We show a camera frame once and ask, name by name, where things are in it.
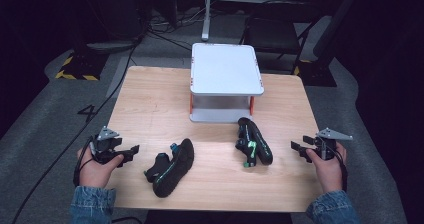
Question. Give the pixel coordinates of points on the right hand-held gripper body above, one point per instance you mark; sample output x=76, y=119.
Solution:
x=328, y=144

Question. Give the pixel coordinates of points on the black slanted stand pole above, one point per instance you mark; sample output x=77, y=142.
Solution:
x=336, y=20

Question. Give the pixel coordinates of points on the black stand base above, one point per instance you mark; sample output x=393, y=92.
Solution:
x=316, y=74

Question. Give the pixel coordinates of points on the white metal stand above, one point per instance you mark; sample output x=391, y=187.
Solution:
x=206, y=17

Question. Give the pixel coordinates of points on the yellow-black striped stand base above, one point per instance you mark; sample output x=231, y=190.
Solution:
x=80, y=69

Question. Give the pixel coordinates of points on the black folding chair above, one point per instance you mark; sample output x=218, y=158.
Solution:
x=276, y=27

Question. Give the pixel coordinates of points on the person's left hand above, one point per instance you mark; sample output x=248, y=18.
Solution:
x=96, y=172

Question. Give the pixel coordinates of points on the person's right hand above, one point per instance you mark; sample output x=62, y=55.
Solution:
x=328, y=172

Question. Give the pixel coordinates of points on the white two-tier shoe rack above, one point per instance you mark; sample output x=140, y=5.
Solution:
x=225, y=70

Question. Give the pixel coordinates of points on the grey flat stand base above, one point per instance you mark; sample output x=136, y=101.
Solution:
x=111, y=46

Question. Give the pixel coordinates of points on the black sandal with green trim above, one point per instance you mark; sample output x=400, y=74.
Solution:
x=173, y=170
x=255, y=142

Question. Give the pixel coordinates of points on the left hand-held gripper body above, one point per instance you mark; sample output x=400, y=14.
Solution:
x=106, y=144

